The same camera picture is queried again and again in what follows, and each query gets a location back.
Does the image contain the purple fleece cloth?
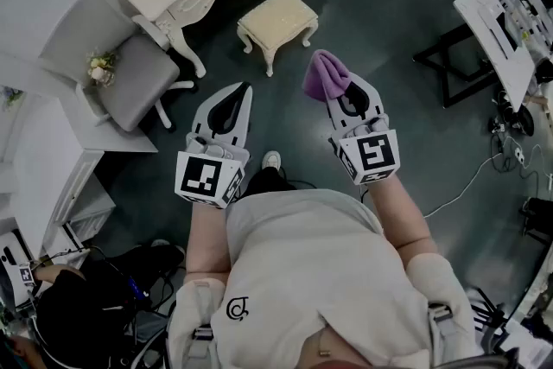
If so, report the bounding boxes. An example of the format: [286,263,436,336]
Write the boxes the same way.
[303,49,353,103]

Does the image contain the grey shoulder strap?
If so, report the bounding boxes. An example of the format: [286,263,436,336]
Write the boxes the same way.
[188,323,213,359]
[426,301,455,342]

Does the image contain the person's white shirt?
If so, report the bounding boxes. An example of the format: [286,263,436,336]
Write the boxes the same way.
[166,188,485,369]

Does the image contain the person's right forearm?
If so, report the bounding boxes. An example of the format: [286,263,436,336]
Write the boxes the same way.
[366,176,437,260]

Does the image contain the white cabinet desk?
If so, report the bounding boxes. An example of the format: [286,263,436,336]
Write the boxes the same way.
[0,90,159,264]

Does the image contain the white framed monitor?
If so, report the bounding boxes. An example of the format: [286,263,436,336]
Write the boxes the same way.
[478,6,526,54]

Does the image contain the person's left forearm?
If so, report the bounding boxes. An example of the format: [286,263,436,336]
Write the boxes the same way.
[185,198,230,286]

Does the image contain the person's white shoe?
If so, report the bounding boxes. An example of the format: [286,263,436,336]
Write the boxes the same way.
[262,150,282,172]

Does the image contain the white floor cable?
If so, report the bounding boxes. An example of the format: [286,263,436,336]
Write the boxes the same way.
[423,136,553,219]

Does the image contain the white desk black legs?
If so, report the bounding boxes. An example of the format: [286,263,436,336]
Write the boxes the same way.
[412,0,539,113]

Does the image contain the yellow flower bouquet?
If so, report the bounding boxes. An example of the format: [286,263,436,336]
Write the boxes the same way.
[86,49,118,88]

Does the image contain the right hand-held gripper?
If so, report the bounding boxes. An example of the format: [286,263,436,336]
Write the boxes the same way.
[323,74,401,186]

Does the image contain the grey office chair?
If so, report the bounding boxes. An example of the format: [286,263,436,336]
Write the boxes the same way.
[38,0,200,133]

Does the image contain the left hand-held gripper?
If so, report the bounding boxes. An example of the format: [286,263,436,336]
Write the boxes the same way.
[175,81,255,210]

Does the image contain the cream upholstered stool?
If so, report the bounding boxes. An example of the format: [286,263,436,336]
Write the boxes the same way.
[236,0,320,78]

